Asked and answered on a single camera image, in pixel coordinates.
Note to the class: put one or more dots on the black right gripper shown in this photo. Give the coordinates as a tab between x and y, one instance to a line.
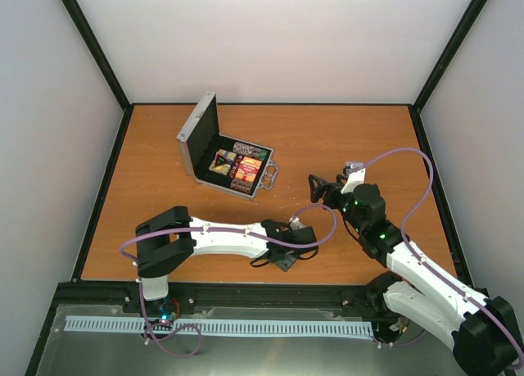
332	188

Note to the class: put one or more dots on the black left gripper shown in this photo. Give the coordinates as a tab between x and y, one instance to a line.
286	265

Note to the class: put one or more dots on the aluminium poker case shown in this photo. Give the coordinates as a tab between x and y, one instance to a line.
200	138

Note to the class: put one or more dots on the blue white chip stack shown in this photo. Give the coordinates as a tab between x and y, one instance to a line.
242	148

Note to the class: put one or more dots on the blue Texas Hold'em card deck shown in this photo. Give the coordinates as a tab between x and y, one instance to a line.
231	156

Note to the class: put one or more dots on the grey chip stack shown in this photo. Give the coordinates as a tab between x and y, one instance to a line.
241	186

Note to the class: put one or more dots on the red green triangular button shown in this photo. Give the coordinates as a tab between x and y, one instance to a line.
219	164

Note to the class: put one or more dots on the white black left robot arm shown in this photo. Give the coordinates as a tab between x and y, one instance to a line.
170	238

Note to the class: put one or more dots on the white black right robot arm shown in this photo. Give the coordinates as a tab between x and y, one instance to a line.
482	333

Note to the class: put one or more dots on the red card deck box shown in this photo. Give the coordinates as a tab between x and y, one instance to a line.
248	169

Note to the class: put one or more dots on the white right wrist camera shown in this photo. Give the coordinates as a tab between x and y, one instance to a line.
354	172

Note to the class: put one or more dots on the black enclosure frame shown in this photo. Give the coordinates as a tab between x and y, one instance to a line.
76	14

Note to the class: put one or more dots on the light blue cable duct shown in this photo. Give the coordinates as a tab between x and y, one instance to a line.
222	327

